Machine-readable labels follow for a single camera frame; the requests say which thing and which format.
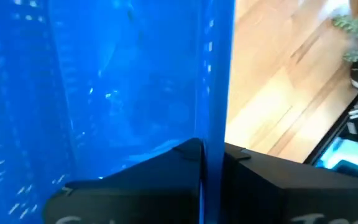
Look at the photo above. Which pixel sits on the blue plastic basket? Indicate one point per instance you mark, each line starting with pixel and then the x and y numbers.
pixel 104 77

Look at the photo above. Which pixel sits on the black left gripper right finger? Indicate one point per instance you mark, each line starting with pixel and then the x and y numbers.
pixel 291 193

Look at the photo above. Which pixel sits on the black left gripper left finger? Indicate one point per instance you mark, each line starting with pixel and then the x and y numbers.
pixel 141 189

